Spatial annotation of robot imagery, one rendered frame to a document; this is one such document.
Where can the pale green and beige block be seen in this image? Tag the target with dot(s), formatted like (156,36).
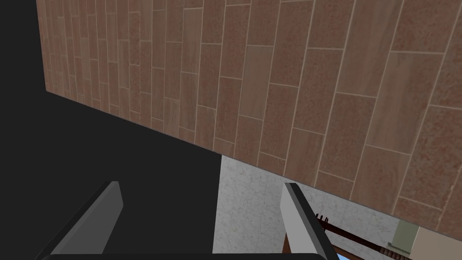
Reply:
(429,245)

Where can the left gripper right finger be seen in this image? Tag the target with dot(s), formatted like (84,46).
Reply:
(297,227)

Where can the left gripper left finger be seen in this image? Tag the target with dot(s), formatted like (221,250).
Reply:
(94,224)

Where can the dark brown framed window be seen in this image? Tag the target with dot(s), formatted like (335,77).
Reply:
(361,239)

